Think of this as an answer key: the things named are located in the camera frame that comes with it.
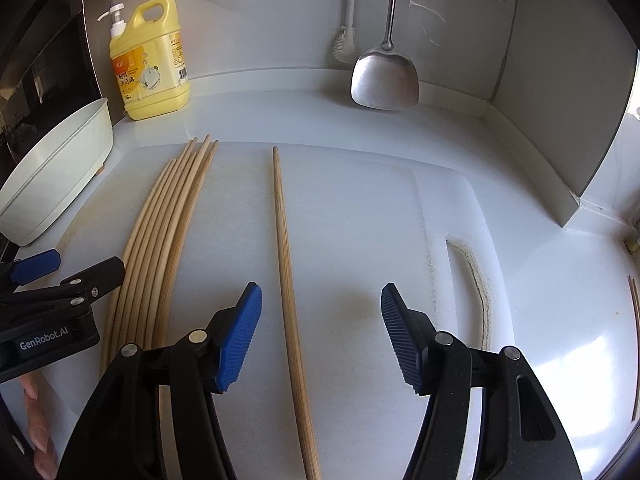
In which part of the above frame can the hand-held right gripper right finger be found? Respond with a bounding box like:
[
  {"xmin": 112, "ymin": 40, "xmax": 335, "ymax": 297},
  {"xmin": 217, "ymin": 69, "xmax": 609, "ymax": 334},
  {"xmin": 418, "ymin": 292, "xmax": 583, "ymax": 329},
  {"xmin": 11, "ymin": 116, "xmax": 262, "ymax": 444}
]
[{"xmin": 380, "ymin": 282, "xmax": 583, "ymax": 480}]

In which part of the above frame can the white plastic basin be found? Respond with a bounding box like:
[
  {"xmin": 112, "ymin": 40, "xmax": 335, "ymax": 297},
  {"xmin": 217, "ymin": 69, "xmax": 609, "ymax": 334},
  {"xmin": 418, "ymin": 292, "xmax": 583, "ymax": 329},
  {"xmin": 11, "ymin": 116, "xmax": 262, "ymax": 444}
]
[{"xmin": 0, "ymin": 97, "xmax": 115, "ymax": 247}]

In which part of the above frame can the long wooden chopstick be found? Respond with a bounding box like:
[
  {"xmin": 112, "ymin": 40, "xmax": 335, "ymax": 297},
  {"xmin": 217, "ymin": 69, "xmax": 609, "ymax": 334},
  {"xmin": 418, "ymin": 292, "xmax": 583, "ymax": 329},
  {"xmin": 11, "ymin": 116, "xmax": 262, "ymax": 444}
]
[{"xmin": 271, "ymin": 146, "xmax": 322, "ymax": 480}]

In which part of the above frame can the stainless steel spatula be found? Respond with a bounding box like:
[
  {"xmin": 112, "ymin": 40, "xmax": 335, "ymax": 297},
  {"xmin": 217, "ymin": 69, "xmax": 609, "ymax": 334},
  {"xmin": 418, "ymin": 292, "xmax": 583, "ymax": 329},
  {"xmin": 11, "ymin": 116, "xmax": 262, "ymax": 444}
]
[{"xmin": 351, "ymin": 0, "xmax": 420, "ymax": 110}]

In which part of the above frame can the person's left hand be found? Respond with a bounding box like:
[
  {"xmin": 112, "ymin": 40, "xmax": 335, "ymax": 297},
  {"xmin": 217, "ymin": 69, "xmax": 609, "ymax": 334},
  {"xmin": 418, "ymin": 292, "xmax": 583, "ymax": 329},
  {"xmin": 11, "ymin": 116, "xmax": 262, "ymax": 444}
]
[{"xmin": 19, "ymin": 374, "xmax": 59, "ymax": 479}]

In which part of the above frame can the bundle of wooden chopsticks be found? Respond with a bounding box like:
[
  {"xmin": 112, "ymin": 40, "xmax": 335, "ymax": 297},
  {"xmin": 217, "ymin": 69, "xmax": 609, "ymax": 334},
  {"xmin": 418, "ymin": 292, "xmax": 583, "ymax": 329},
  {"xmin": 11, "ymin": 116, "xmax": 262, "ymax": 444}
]
[{"xmin": 100, "ymin": 135, "xmax": 220, "ymax": 376}]

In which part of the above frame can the black glossy kitchen appliance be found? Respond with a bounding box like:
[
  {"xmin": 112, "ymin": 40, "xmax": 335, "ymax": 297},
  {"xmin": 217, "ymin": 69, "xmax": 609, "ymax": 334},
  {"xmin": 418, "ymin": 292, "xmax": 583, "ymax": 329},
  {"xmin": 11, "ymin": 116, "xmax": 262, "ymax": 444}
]
[{"xmin": 0, "ymin": 0, "xmax": 104, "ymax": 177}]

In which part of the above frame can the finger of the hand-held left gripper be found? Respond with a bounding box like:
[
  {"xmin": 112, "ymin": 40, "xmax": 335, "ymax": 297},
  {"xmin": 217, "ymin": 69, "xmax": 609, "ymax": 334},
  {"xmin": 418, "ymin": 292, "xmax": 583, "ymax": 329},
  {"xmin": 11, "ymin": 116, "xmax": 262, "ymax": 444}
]
[
  {"xmin": 0, "ymin": 256, "xmax": 126, "ymax": 320},
  {"xmin": 0, "ymin": 249, "xmax": 62, "ymax": 292}
]

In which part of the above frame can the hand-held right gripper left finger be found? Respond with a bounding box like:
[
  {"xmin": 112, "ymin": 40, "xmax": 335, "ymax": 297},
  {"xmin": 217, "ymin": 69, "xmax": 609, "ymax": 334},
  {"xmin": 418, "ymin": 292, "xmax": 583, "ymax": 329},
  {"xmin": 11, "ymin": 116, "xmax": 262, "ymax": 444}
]
[{"xmin": 65, "ymin": 282, "xmax": 263, "ymax": 480}]

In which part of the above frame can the white bottle brush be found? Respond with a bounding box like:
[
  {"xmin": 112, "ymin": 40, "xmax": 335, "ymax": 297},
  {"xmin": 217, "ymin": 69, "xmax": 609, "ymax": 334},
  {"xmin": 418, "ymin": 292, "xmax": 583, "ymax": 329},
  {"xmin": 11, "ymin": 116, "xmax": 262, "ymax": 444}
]
[{"xmin": 332, "ymin": 0, "xmax": 361, "ymax": 64}]

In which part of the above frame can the white plastic cutting board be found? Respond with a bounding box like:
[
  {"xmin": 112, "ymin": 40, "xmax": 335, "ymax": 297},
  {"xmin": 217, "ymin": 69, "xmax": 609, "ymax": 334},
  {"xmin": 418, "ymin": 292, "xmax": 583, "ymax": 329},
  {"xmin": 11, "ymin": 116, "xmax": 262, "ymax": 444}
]
[{"xmin": 47, "ymin": 139, "xmax": 517, "ymax": 480}]

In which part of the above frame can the yellow dish soap bottle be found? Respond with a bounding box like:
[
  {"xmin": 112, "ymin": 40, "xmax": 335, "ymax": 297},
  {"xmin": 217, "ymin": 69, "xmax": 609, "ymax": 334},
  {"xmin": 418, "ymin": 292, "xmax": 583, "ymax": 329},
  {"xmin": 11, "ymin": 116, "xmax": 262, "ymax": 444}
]
[{"xmin": 97, "ymin": 0, "xmax": 192, "ymax": 122}]

